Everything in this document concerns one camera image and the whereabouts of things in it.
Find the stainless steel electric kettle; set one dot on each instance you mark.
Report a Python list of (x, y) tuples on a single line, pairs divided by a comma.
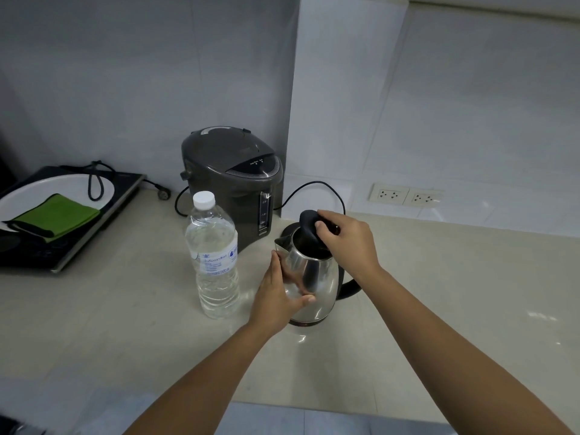
[(319, 278)]

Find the grey electric water boiler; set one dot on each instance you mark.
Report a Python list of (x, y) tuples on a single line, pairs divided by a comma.
[(231, 185)]

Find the black kettle lid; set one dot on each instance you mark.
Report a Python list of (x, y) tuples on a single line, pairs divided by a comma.
[(310, 233)]

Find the green folded cloth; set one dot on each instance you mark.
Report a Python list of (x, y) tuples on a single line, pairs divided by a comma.
[(56, 215)]

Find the white round plate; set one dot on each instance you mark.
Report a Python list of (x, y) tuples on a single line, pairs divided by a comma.
[(50, 187)]

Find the black kettle base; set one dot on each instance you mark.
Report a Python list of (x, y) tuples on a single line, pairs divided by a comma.
[(288, 231)]

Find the white wall socket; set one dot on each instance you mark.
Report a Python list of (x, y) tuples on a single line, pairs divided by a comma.
[(388, 194), (423, 198)]

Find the person's right hand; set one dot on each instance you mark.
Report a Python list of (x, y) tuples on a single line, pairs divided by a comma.
[(351, 246)]

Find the person's right forearm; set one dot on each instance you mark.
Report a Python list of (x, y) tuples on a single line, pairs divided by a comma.
[(444, 353)]

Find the person's left forearm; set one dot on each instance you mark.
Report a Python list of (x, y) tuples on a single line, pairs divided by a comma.
[(204, 380)]

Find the black induction cooktop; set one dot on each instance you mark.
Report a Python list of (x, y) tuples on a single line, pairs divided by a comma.
[(68, 249)]

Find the person's right thumb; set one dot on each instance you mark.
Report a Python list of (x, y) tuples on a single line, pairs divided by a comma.
[(324, 234)]

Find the clear plastic water bottle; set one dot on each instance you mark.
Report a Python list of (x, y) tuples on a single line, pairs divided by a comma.
[(212, 262)]

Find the person's left hand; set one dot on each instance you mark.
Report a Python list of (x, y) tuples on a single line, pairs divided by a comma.
[(272, 308)]

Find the person's left thumb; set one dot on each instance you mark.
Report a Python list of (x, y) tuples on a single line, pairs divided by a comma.
[(302, 301)]

